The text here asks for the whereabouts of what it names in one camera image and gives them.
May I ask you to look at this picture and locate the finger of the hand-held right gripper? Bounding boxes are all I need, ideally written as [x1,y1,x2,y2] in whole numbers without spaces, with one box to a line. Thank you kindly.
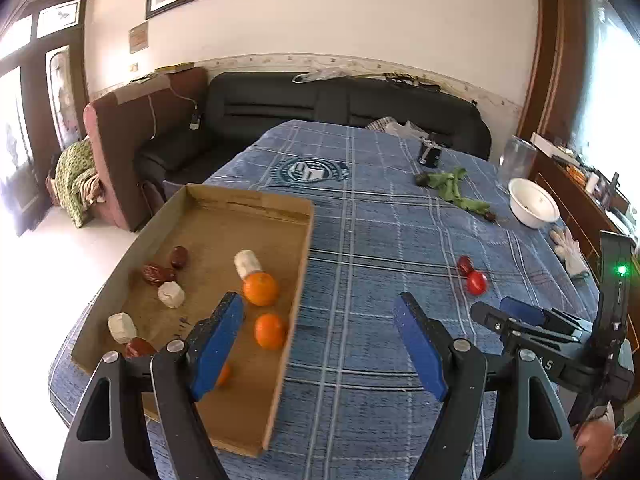
[500,296,587,337]
[470,301,586,356]

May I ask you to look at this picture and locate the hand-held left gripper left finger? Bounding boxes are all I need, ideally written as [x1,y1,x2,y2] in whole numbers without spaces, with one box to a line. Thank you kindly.
[57,291,246,480]

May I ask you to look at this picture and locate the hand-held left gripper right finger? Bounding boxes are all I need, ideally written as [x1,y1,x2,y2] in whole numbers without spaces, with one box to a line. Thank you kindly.
[393,291,583,480]

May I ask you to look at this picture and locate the large orange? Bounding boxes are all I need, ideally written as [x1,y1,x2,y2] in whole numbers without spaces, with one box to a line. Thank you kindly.
[242,271,279,307]

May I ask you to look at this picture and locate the large wrinkled red date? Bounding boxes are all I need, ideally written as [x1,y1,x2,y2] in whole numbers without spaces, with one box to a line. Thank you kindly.
[125,336,157,359]
[141,264,177,288]

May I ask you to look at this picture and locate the round beige crumbly block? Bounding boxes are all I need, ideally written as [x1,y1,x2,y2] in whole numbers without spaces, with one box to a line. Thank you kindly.
[234,250,262,280]

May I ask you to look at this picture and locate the brown cardboard box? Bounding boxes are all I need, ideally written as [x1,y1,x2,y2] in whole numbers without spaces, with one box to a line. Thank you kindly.
[70,183,316,458]

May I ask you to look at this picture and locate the person's right hand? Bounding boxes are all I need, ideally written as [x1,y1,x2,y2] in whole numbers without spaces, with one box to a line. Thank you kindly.
[575,402,632,480]

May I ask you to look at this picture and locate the white glove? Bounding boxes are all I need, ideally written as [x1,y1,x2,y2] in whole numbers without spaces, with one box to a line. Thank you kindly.
[550,225,591,278]

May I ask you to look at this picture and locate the white bowl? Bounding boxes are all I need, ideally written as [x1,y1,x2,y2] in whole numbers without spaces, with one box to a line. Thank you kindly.
[508,177,561,228]

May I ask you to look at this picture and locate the wooden sideboard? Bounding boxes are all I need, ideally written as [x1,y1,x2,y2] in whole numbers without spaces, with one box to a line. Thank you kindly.
[530,132,640,271]

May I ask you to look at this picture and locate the green leafy stem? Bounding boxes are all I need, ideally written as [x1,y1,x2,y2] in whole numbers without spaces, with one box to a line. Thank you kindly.
[427,167,493,213]

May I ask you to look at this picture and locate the clear plastic cup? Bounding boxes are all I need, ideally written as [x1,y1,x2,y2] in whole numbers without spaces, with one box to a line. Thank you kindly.
[500,135,538,186]

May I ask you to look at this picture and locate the black cylindrical device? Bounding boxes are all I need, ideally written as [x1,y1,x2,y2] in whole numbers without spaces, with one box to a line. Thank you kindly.
[417,135,443,168]

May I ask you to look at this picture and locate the white patterned cloth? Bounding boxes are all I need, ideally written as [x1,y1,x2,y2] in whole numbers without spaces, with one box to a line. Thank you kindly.
[365,116,431,141]

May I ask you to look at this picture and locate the green patterned cloth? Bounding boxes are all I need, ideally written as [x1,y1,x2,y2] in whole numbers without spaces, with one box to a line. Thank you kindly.
[47,137,107,228]

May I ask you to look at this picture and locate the brown armchair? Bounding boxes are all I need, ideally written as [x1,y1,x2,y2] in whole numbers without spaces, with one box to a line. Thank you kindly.
[82,66,208,233]

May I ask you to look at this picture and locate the black leather sofa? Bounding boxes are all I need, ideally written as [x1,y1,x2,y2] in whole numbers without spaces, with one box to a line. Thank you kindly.
[135,71,493,186]

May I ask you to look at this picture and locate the clear plastic bag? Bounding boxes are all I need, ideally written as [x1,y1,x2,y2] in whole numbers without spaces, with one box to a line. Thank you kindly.
[292,66,341,83]

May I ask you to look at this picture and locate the wooden glass door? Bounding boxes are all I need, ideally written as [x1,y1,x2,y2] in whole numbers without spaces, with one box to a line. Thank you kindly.
[0,0,89,238]

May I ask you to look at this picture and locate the white charger cable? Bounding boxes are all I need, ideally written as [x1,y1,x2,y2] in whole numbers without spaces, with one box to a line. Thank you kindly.
[150,85,203,141]

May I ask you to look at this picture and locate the wooden window frame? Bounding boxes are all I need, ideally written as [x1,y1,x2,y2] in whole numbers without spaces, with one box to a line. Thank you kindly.
[517,0,593,141]

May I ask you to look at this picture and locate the small wall plaque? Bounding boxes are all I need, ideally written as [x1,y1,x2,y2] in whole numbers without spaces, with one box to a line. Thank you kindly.
[129,22,149,53]

